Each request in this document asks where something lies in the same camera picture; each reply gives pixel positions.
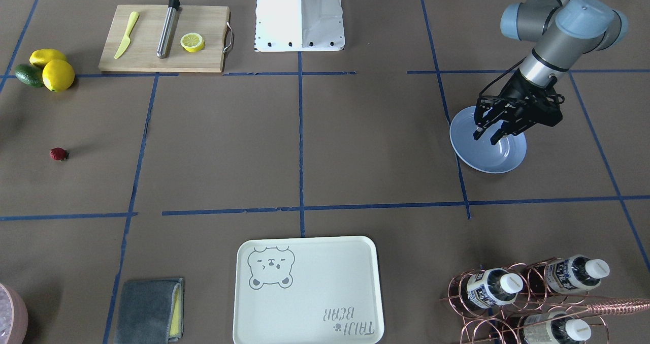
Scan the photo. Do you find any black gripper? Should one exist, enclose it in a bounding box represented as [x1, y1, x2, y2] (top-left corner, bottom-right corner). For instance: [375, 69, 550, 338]
[473, 70, 563, 145]

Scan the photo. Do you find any light blue plate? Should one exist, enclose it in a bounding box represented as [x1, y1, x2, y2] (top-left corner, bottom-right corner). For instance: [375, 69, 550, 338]
[449, 106, 528, 174]

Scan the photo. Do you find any red strawberry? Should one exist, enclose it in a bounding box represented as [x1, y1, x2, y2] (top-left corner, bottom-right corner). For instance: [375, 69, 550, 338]
[50, 147, 69, 161]

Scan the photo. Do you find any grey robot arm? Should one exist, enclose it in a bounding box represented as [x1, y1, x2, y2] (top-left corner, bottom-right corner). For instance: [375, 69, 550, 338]
[473, 0, 629, 145]

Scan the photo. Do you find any bottle upper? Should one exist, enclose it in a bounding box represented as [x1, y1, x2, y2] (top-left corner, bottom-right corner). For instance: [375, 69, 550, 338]
[463, 268, 524, 310]
[543, 255, 610, 295]

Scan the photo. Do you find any bottle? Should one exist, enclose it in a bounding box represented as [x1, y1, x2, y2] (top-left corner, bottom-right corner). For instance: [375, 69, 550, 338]
[521, 311, 592, 343]
[543, 255, 610, 295]
[463, 268, 524, 310]

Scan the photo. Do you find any bottle lower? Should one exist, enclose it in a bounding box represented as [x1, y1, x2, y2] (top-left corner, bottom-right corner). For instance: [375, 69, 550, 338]
[521, 311, 592, 343]

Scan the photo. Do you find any cream bear tray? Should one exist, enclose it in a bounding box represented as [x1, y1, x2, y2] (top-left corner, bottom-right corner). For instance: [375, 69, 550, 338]
[233, 236, 385, 343]

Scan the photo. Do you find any yellow lemon half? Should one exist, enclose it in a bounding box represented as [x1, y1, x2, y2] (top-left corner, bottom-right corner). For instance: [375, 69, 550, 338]
[180, 33, 205, 53]

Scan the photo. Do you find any yellow sponge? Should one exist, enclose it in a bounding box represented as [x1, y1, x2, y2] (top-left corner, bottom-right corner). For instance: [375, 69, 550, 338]
[169, 284, 183, 341]

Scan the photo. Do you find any yellow-green plastic knife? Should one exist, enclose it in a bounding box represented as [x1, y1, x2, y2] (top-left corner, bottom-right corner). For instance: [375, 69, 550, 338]
[114, 11, 140, 59]

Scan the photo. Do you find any yellow lemon front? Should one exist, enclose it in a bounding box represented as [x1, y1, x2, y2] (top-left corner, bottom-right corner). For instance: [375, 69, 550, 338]
[42, 59, 75, 92]

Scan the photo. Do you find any yellow lemon rear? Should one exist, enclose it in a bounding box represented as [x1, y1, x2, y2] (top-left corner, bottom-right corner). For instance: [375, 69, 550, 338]
[29, 48, 68, 69]

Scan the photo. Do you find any green avocado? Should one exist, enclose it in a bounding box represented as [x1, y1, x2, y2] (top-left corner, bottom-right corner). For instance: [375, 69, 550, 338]
[14, 64, 44, 88]

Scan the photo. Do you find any copper wire bottle rack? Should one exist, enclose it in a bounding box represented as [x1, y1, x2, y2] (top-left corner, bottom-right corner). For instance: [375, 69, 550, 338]
[440, 258, 648, 343]

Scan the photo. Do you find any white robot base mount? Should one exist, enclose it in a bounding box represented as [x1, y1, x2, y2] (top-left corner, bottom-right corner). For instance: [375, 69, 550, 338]
[254, 0, 346, 52]

